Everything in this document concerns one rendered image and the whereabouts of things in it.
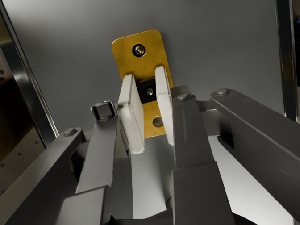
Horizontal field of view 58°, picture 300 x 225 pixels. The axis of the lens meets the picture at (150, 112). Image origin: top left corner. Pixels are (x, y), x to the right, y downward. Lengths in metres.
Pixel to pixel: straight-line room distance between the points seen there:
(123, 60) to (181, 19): 0.05
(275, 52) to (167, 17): 0.09
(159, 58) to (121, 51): 0.03
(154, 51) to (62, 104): 0.09
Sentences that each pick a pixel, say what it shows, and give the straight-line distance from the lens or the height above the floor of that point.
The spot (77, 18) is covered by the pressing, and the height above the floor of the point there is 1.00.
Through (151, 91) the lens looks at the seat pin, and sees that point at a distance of 0.20.
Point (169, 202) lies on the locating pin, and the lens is 0.27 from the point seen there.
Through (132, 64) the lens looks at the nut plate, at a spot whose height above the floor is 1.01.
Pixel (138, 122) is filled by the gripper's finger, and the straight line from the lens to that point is 0.16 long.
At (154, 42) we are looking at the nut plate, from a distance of 0.21.
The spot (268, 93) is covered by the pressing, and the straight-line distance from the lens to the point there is 0.24.
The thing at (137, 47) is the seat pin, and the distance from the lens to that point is 0.21.
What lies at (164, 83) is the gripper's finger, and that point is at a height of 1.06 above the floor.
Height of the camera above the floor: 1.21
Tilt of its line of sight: 68 degrees down
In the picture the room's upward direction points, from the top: 178 degrees clockwise
